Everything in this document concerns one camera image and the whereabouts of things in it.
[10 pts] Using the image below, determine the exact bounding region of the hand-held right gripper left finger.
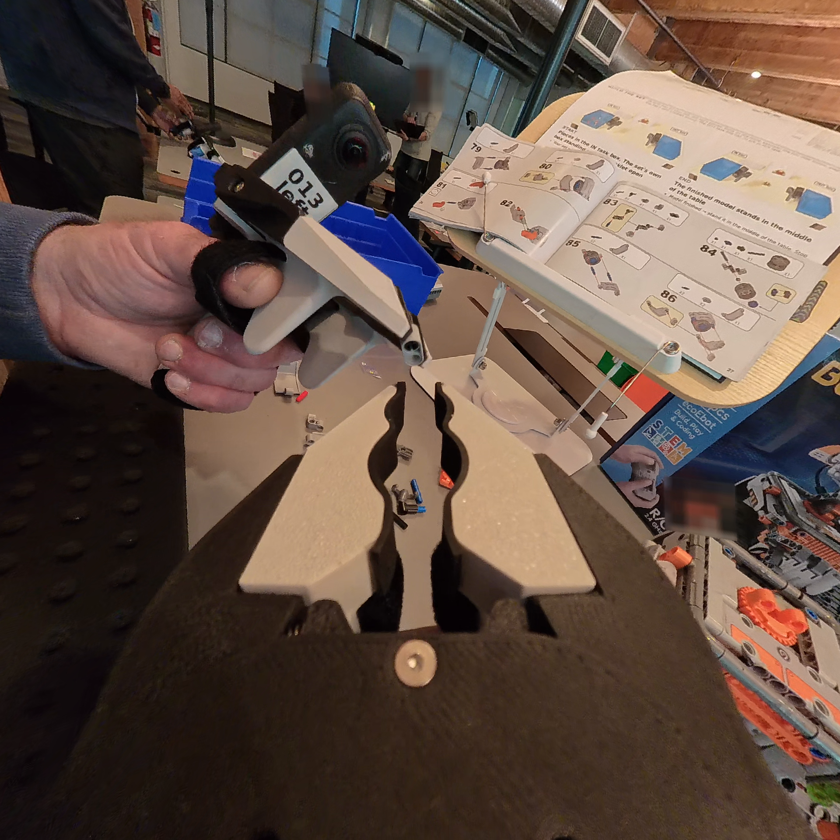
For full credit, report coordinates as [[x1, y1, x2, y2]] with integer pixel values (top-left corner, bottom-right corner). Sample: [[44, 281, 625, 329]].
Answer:
[[238, 384, 408, 633]]

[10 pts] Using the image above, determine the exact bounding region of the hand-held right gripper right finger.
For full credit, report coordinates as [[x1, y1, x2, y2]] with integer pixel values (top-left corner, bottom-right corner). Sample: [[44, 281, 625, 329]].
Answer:
[[430, 382, 598, 632]]

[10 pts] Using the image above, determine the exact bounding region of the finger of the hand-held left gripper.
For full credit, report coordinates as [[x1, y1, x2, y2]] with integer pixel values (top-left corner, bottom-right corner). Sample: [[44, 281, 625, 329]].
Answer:
[[282, 215, 431, 362], [297, 301, 387, 389]]

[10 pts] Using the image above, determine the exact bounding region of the person's left forearm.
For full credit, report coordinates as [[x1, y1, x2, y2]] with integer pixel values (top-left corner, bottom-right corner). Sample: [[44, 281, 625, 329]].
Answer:
[[0, 203, 99, 368]]

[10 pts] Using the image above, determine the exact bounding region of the person's left hand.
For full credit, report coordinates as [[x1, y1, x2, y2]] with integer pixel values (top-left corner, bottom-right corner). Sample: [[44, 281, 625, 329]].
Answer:
[[31, 218, 306, 414]]

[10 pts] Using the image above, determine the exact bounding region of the blue plastic bin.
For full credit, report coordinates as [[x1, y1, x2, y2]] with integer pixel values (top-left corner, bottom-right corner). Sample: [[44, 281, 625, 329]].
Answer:
[[182, 156, 444, 316]]

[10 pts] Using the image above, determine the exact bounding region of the black monitor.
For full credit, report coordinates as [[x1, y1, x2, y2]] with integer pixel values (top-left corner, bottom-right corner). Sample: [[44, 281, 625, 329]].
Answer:
[[328, 29, 421, 126]]

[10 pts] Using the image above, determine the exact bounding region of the black pole stand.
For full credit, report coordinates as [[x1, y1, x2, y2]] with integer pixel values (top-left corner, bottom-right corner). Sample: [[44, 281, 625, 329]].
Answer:
[[205, 0, 217, 126]]

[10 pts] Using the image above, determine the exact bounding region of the blue robot kit box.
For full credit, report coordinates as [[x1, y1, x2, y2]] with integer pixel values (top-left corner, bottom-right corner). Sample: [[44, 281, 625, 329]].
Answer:
[[600, 335, 840, 592]]

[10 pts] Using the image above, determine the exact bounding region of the white book stand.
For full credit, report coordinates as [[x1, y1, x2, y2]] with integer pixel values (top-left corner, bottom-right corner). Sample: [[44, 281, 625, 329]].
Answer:
[[410, 71, 840, 476]]

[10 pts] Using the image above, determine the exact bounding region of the dark steel column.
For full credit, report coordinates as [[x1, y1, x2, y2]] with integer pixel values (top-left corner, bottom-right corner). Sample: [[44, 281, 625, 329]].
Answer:
[[530, 0, 589, 135]]

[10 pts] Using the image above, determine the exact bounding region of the grey orange tracked toy robot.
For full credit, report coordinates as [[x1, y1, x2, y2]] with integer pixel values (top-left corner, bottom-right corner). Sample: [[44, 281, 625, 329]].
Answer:
[[646, 535, 840, 840]]

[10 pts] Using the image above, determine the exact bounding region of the open instruction booklet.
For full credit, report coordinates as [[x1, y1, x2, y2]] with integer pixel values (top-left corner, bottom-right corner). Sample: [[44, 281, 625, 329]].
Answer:
[[410, 123, 828, 382]]

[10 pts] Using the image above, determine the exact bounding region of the printed task sheet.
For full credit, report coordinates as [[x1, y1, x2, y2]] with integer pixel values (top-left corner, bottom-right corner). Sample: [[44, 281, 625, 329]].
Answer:
[[535, 71, 840, 263]]

